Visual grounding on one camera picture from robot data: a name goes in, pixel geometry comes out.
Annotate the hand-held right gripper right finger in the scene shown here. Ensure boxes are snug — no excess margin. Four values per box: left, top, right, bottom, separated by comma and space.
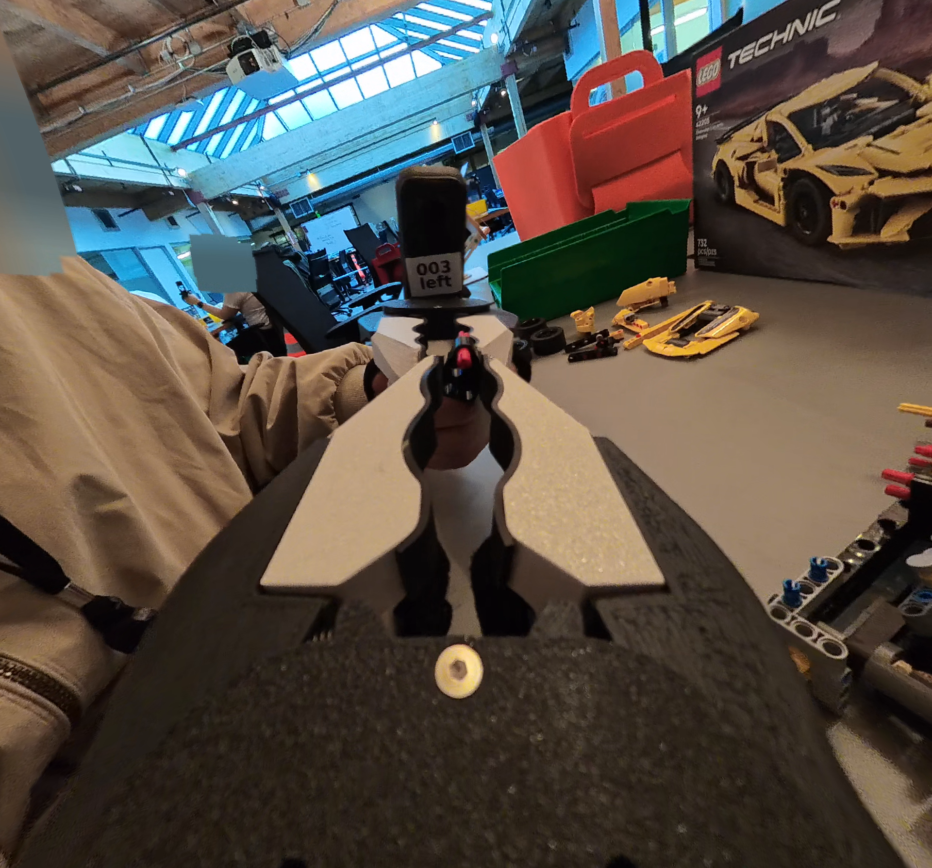
477, 355, 667, 612

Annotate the whiteboard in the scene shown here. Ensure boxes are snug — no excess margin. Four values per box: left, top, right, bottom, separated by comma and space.
302, 207, 358, 257

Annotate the large yellow toy car panel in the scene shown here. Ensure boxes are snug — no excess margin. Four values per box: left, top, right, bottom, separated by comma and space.
642, 302, 760, 359

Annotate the black toy connector red pin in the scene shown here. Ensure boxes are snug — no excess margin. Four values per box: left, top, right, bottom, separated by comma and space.
443, 335, 482, 403

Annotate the yellow toy car fender piece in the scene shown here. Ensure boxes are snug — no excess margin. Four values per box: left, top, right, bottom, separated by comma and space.
615, 277, 677, 310

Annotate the ceiling projector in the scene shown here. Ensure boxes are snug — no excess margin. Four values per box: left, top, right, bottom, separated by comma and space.
226, 31, 285, 86

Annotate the green plastic bin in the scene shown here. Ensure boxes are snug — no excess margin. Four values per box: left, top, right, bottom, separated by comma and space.
486, 200, 693, 323

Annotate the black toy axle assembly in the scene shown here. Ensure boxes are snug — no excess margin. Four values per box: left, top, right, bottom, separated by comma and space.
564, 329, 626, 363

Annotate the black strap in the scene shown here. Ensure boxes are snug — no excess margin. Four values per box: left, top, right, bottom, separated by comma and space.
0, 515, 150, 654

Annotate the grey desk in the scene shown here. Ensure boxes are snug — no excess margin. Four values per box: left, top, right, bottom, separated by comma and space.
466, 267, 932, 868

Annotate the partly built toy car chassis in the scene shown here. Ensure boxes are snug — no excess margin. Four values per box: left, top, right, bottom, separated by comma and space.
765, 402, 932, 723

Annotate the person's left forearm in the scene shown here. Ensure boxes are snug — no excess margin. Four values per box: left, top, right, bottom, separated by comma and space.
240, 340, 376, 490

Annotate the toy car set box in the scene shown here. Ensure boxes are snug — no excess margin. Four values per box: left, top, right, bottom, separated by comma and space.
692, 0, 932, 297

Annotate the person's left hand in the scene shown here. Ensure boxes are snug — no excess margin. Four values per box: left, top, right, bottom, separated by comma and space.
424, 396, 499, 470

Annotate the black office chair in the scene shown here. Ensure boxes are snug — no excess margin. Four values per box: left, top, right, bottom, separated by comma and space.
251, 245, 405, 355

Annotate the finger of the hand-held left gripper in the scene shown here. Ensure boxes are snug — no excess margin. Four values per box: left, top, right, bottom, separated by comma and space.
468, 316, 516, 372
371, 315, 428, 384

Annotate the orange plastic bin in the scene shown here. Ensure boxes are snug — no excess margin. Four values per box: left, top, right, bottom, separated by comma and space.
494, 50, 694, 243

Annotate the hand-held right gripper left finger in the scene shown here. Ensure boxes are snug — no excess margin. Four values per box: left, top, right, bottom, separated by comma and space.
260, 355, 447, 634

